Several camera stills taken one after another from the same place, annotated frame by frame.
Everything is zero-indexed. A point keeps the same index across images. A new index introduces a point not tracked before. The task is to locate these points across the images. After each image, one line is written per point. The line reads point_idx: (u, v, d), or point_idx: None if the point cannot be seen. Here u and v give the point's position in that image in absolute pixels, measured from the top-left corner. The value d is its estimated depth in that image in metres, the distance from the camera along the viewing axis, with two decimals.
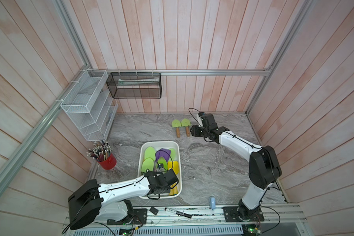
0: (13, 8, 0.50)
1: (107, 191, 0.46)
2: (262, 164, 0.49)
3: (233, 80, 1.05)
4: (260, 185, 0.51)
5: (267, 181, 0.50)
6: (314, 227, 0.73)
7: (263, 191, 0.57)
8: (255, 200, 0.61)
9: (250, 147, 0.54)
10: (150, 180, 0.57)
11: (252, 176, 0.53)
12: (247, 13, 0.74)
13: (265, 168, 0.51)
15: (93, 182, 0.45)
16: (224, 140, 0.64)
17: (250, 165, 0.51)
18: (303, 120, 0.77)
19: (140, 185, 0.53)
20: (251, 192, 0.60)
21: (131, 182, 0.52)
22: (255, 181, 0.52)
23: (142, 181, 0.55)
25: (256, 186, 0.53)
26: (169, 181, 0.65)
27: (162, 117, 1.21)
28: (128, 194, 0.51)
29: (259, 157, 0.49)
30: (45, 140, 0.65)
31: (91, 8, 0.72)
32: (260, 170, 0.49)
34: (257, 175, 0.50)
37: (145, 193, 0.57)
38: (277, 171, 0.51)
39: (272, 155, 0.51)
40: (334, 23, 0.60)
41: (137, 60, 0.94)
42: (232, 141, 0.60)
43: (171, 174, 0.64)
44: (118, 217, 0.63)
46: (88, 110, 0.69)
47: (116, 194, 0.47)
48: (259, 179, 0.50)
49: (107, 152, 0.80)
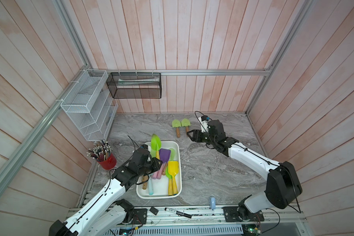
0: (13, 8, 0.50)
1: (78, 220, 0.42)
2: (283, 186, 0.45)
3: (233, 80, 1.05)
4: (278, 204, 0.46)
5: (288, 202, 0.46)
6: (314, 227, 0.73)
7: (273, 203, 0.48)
8: (259, 206, 0.59)
9: (267, 164, 0.49)
10: (120, 177, 0.53)
11: (270, 194, 0.48)
12: (247, 13, 0.74)
13: (285, 188, 0.47)
15: (59, 224, 0.40)
16: (234, 153, 0.59)
17: (268, 183, 0.46)
18: (303, 120, 0.77)
19: (111, 190, 0.50)
20: (259, 200, 0.58)
21: (100, 194, 0.48)
22: (274, 200, 0.47)
23: (111, 185, 0.51)
25: (274, 205, 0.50)
26: (140, 162, 0.60)
27: (162, 117, 1.21)
28: (103, 206, 0.48)
29: (279, 178, 0.45)
30: (45, 140, 0.65)
31: (91, 8, 0.72)
32: (281, 191, 0.45)
34: (277, 196, 0.46)
37: (122, 191, 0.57)
38: (298, 190, 0.47)
39: (292, 172, 0.46)
40: (334, 23, 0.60)
41: (137, 60, 0.94)
42: (244, 156, 0.55)
43: (137, 156, 0.58)
44: (119, 219, 0.63)
46: (88, 110, 0.69)
47: (90, 217, 0.44)
48: (279, 200, 0.45)
49: (107, 152, 0.80)
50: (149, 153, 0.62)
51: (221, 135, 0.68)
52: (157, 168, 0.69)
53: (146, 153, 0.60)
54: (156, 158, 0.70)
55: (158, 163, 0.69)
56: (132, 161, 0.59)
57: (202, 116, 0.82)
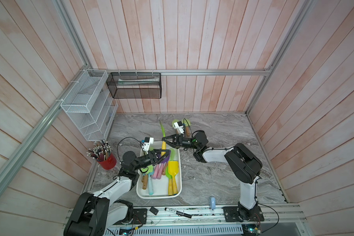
0: (13, 7, 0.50)
1: (103, 191, 0.49)
2: (240, 161, 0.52)
3: (233, 80, 1.05)
4: (247, 181, 0.53)
5: (251, 174, 0.53)
6: (314, 227, 0.73)
7: (253, 186, 0.58)
8: (250, 198, 0.62)
9: (225, 150, 0.60)
10: (127, 176, 0.64)
11: (238, 175, 0.56)
12: (248, 12, 0.74)
13: (243, 162, 0.56)
15: (86, 194, 0.45)
16: (207, 156, 0.71)
17: (230, 165, 0.56)
18: (303, 120, 0.77)
19: (124, 179, 0.60)
20: (245, 191, 0.61)
21: (115, 180, 0.58)
22: (241, 177, 0.55)
23: (122, 177, 0.62)
25: (245, 182, 0.54)
26: (130, 168, 0.64)
27: (162, 117, 1.21)
28: (119, 189, 0.56)
29: (233, 154, 0.55)
30: (45, 140, 0.65)
31: (91, 8, 0.72)
32: (238, 164, 0.53)
34: (240, 172, 0.54)
37: (130, 185, 0.63)
38: (254, 162, 0.55)
39: (244, 150, 0.57)
40: (334, 23, 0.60)
41: (137, 60, 0.94)
42: (213, 153, 0.66)
43: (124, 165, 0.62)
44: (122, 213, 0.63)
46: (88, 110, 0.69)
47: (112, 191, 0.51)
48: (243, 175, 0.53)
49: (107, 152, 0.80)
50: (135, 156, 0.64)
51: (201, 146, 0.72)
52: (154, 162, 0.70)
53: (130, 159, 0.63)
54: (150, 152, 0.69)
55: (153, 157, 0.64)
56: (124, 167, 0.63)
57: (180, 123, 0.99)
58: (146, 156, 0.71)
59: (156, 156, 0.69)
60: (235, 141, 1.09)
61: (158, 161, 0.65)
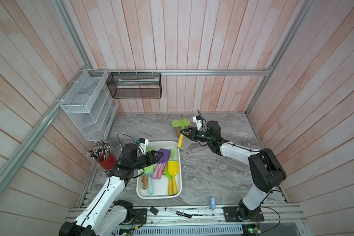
0: (13, 7, 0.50)
1: (88, 216, 0.43)
2: (264, 168, 0.50)
3: (233, 80, 1.05)
4: (264, 189, 0.49)
5: (271, 184, 0.49)
6: (314, 227, 0.73)
7: (266, 194, 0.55)
8: (256, 201, 0.60)
9: (249, 152, 0.55)
10: (118, 174, 0.56)
11: (256, 180, 0.52)
12: (248, 12, 0.74)
13: (266, 170, 0.51)
15: (70, 223, 0.41)
16: (225, 150, 0.66)
17: (252, 168, 0.51)
18: (303, 120, 0.77)
19: (113, 185, 0.52)
20: (253, 194, 0.59)
21: (103, 190, 0.50)
22: (259, 185, 0.51)
23: (111, 181, 0.53)
25: (261, 190, 0.51)
26: (131, 156, 0.62)
27: (162, 117, 1.21)
28: (109, 201, 0.50)
29: (258, 160, 0.50)
30: (45, 140, 0.65)
31: (91, 8, 0.72)
32: (261, 173, 0.49)
34: (260, 179, 0.49)
37: (122, 185, 0.56)
38: (281, 175, 0.50)
39: (272, 158, 0.51)
40: (334, 23, 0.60)
41: (137, 60, 0.94)
42: (233, 150, 0.62)
43: (126, 152, 0.61)
44: (122, 217, 0.63)
46: (88, 110, 0.69)
47: (100, 210, 0.45)
48: (263, 183, 0.49)
49: (107, 152, 0.80)
50: (136, 146, 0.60)
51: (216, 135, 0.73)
52: (153, 162, 0.70)
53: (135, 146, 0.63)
54: (151, 151, 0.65)
55: (153, 156, 0.71)
56: (123, 158, 0.62)
57: (198, 116, 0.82)
58: (147, 153, 0.71)
59: (156, 157, 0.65)
60: (235, 141, 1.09)
61: (156, 162, 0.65)
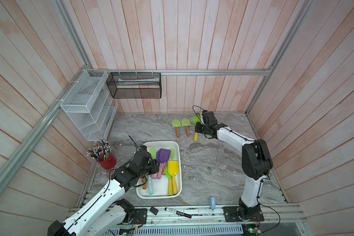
0: (13, 7, 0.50)
1: (77, 221, 0.42)
2: (254, 157, 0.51)
3: (233, 80, 1.05)
4: (250, 175, 0.54)
5: (257, 171, 0.53)
6: (314, 227, 0.73)
7: (257, 183, 0.58)
8: (251, 195, 0.62)
9: (244, 140, 0.58)
10: (120, 178, 0.53)
11: (244, 167, 0.57)
12: (248, 12, 0.74)
13: (256, 159, 0.55)
15: (57, 223, 0.41)
16: (221, 134, 0.69)
17: (243, 156, 0.55)
18: (303, 120, 0.77)
19: (110, 191, 0.49)
20: (248, 188, 0.62)
21: (99, 194, 0.48)
22: (247, 170, 0.56)
23: (110, 186, 0.50)
25: (248, 175, 0.56)
26: (141, 163, 0.60)
27: (162, 117, 1.21)
28: (102, 208, 0.48)
29: (250, 149, 0.53)
30: (45, 140, 0.65)
31: (91, 8, 0.72)
32: (251, 161, 0.53)
34: (249, 166, 0.54)
37: (121, 192, 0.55)
38: (268, 163, 0.54)
39: (264, 148, 0.55)
40: (334, 23, 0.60)
41: (137, 60, 0.94)
42: (228, 135, 0.64)
43: (138, 157, 0.59)
44: (119, 219, 0.63)
46: (88, 110, 0.69)
47: (89, 217, 0.44)
48: (250, 170, 0.53)
49: (107, 152, 0.80)
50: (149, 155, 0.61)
51: (212, 123, 0.78)
52: (154, 171, 0.70)
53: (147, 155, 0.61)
54: (154, 161, 0.70)
55: (156, 166, 0.70)
56: (132, 162, 0.59)
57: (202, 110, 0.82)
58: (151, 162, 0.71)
59: (158, 166, 0.72)
60: None
61: (155, 171, 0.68)
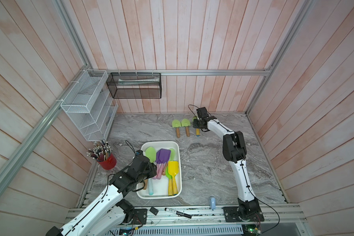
0: (13, 8, 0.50)
1: (74, 227, 0.42)
2: (231, 144, 0.67)
3: (233, 80, 1.05)
4: (228, 158, 0.69)
5: (233, 156, 0.67)
6: (314, 227, 0.73)
7: (239, 168, 0.68)
8: (243, 184, 0.68)
9: (225, 131, 0.71)
10: (118, 184, 0.53)
11: (225, 152, 0.70)
12: (248, 12, 0.74)
13: (232, 146, 0.67)
15: (54, 230, 0.41)
16: (210, 125, 0.82)
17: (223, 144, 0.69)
18: (303, 120, 0.77)
19: (108, 196, 0.50)
20: (238, 178, 0.69)
21: (97, 200, 0.48)
22: (225, 155, 0.70)
23: (108, 191, 0.51)
25: (226, 159, 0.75)
26: (139, 168, 0.61)
27: (162, 117, 1.21)
28: (100, 214, 0.48)
29: (229, 138, 0.67)
30: (45, 140, 0.65)
31: (91, 8, 0.72)
32: (228, 147, 0.67)
34: (227, 151, 0.68)
37: (120, 197, 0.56)
38: (242, 150, 0.68)
39: (241, 138, 0.68)
40: (335, 23, 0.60)
41: (137, 60, 0.94)
42: (216, 126, 0.77)
43: (136, 162, 0.59)
44: (119, 220, 0.63)
46: (88, 111, 0.69)
47: (86, 223, 0.44)
48: (228, 154, 0.68)
49: (107, 152, 0.80)
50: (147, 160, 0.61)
51: (204, 115, 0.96)
52: (152, 174, 0.70)
53: (146, 160, 0.61)
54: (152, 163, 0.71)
55: (154, 170, 0.73)
56: (131, 166, 0.60)
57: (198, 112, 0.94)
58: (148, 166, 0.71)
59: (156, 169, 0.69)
60: None
61: (153, 175, 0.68)
